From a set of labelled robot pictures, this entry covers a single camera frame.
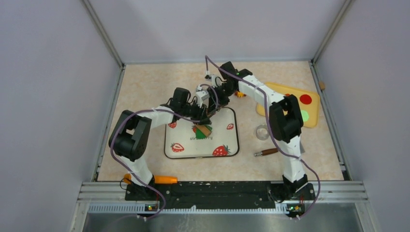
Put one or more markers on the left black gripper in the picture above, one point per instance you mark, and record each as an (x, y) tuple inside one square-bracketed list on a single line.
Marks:
[(201, 115)]

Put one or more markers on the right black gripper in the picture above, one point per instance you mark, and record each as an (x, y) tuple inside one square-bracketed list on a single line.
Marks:
[(214, 102)]

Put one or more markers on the wooden rolling pin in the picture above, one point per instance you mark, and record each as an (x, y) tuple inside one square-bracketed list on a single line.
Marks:
[(201, 126)]

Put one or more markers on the green dough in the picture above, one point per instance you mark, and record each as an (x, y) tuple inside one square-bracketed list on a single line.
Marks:
[(198, 134)]

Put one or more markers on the white strawberry tray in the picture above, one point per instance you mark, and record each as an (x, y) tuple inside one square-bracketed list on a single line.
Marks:
[(184, 140)]

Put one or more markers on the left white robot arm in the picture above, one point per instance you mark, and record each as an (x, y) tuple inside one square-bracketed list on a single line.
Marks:
[(129, 139)]

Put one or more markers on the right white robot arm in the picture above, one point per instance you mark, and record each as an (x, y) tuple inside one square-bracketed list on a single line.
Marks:
[(283, 118)]

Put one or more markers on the red dough disc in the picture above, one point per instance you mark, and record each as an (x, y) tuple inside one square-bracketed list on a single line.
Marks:
[(305, 99)]

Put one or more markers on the light green dough disc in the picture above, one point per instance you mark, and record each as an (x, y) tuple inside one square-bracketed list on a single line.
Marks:
[(305, 115)]

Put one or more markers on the yellow toy car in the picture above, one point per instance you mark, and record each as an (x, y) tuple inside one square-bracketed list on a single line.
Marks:
[(239, 94)]

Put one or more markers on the yellow cutting board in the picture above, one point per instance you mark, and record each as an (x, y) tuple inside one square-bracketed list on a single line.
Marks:
[(307, 105)]

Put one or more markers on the orange marker pen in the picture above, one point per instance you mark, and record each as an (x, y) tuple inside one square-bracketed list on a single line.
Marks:
[(128, 178)]

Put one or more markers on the small wooden block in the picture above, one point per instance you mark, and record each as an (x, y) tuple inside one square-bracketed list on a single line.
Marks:
[(321, 85)]

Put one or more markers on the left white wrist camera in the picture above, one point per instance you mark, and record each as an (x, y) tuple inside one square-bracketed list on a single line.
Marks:
[(202, 94)]

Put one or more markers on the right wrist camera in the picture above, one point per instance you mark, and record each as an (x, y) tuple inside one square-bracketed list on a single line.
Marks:
[(214, 79)]

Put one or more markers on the wooden handled scraper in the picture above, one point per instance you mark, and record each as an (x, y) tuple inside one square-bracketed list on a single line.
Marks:
[(274, 150)]

